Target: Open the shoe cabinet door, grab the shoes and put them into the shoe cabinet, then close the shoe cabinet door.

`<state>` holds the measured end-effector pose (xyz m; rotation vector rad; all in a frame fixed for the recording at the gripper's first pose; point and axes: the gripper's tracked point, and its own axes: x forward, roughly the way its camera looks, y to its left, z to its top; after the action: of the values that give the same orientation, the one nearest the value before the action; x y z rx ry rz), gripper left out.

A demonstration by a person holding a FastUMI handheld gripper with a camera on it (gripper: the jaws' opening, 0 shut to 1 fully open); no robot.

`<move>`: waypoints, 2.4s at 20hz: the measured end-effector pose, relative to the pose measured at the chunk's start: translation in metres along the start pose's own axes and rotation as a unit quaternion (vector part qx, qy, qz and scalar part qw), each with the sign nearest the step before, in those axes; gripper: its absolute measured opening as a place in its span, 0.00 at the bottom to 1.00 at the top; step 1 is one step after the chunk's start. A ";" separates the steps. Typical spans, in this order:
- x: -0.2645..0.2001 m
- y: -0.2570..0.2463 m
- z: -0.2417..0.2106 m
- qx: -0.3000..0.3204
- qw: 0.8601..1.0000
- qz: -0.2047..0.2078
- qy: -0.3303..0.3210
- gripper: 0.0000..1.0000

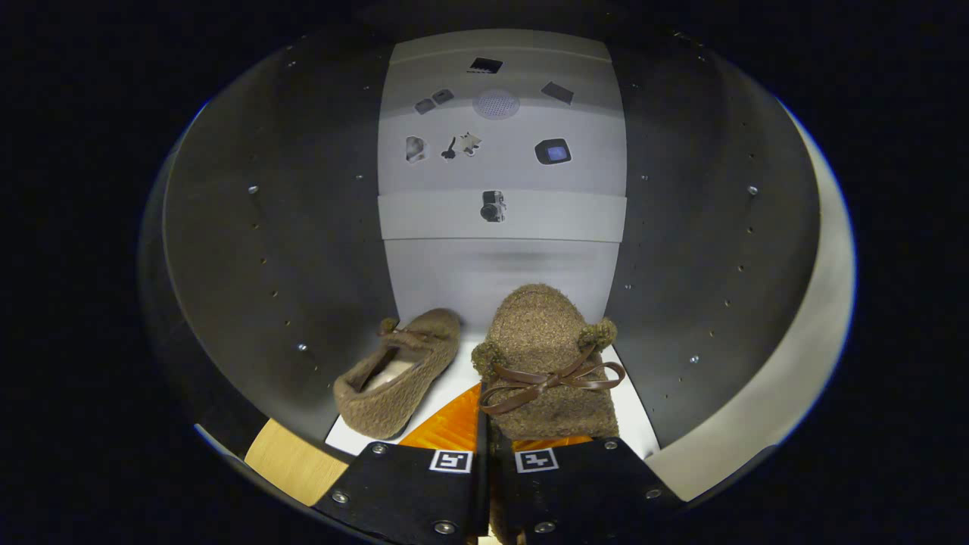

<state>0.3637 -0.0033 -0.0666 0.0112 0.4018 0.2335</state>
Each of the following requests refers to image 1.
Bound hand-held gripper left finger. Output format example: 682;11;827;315
313;381;491;545

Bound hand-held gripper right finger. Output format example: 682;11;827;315
492;433;687;544

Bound brown fuzzy shoe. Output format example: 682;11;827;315
471;284;627;545
333;308;463;441

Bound grey shoe cabinet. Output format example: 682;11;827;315
139;26;826;504

